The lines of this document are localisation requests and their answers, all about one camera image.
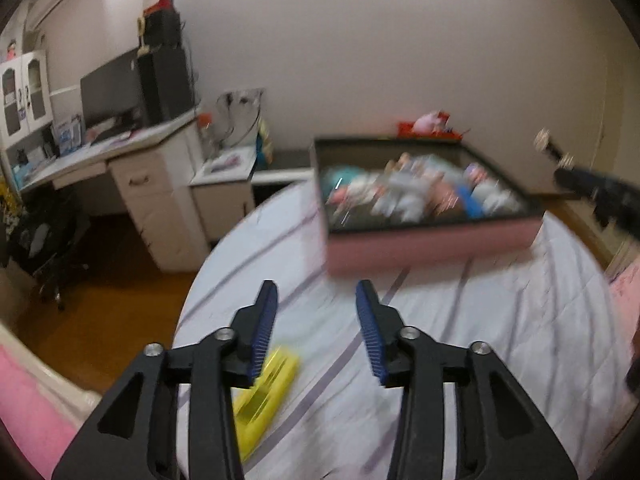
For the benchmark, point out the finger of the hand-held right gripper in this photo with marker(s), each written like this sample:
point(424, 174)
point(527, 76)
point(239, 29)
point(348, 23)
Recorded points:
point(580, 180)

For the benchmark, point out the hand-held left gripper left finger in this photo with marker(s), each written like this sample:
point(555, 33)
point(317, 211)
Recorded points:
point(264, 330)

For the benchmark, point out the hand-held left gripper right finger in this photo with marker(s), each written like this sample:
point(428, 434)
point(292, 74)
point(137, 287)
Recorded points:
point(370, 335)

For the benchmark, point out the black jewelled hair clip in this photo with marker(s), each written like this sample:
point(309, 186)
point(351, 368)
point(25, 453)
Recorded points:
point(550, 146)

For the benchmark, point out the yellow highlighter pack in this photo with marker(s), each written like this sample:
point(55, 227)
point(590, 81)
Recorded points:
point(265, 400)

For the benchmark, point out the pink black storage box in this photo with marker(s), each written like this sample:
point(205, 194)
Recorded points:
point(425, 255)

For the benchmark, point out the purple fluffy trinket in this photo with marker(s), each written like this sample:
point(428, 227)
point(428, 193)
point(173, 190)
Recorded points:
point(477, 172)

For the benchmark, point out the teal translucent item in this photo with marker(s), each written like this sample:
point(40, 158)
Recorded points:
point(340, 178)

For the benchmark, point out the white door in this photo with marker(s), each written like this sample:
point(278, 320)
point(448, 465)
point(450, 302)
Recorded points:
point(600, 120)

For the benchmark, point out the pink quilt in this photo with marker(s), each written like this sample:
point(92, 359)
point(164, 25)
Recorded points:
point(625, 290)

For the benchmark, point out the white side table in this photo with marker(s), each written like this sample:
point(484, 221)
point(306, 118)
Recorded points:
point(220, 210)

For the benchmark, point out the white desk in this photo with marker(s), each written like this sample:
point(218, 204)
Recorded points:
point(160, 210)

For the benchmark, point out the pink plush toy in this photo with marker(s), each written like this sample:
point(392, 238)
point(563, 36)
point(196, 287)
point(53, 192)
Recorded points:
point(430, 121)

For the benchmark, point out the printed plastic packet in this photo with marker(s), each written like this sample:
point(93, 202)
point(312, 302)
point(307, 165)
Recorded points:
point(225, 161)

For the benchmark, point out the red storage crate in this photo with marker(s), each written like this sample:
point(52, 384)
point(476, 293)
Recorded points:
point(407, 127)

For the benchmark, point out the yellow green snack bag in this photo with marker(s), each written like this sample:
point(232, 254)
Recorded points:
point(265, 142)

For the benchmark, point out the clear water bottle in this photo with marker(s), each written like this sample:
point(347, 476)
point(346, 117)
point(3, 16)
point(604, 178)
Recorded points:
point(207, 135)

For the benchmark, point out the black office chair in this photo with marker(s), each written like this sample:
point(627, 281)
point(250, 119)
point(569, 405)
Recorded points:
point(45, 240)

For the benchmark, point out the pink blanket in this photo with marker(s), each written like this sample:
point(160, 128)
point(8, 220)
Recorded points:
point(30, 410)

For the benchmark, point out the black keyboard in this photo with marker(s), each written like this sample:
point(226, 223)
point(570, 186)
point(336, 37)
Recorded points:
point(112, 132)

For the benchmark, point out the black computer tower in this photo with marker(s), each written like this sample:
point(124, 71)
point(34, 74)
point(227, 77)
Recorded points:
point(165, 85)

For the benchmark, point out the blue white carton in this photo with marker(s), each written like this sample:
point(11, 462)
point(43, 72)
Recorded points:
point(69, 136)

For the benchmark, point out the black computer monitor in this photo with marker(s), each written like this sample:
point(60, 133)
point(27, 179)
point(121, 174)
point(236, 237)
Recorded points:
point(110, 90)

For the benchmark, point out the black speaker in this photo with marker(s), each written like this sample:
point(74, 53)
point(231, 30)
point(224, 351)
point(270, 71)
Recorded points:
point(162, 27)

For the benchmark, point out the white hutch cabinet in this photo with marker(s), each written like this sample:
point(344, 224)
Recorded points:
point(35, 90)

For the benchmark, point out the pink doll figure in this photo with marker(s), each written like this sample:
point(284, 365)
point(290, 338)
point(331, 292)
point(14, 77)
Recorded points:
point(12, 51)

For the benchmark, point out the white bed frame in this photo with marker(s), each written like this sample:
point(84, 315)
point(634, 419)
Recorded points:
point(60, 385)

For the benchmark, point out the white wall outlet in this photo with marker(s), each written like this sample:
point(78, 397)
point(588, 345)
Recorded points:
point(240, 95)

